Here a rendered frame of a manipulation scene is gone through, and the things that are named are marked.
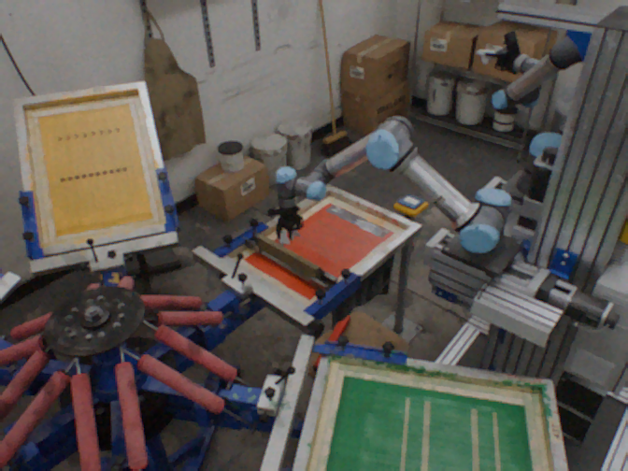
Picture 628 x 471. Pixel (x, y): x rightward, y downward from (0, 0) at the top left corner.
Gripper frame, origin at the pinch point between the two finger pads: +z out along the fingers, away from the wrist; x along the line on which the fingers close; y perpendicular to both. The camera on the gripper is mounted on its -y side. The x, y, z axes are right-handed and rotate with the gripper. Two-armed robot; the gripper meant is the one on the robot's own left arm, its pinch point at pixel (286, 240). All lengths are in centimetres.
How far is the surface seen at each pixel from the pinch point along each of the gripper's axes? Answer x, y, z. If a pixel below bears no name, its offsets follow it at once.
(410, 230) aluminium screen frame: 55, 28, 12
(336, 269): 14.1, 16.6, 16.1
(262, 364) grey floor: 5, -31, 112
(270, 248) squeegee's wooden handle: -1.0, -9.2, 8.2
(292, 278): -2.9, 5.9, 16.3
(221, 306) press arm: -39.1, 2.0, 7.8
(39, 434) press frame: -111, 0, 10
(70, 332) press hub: -91, -1, -19
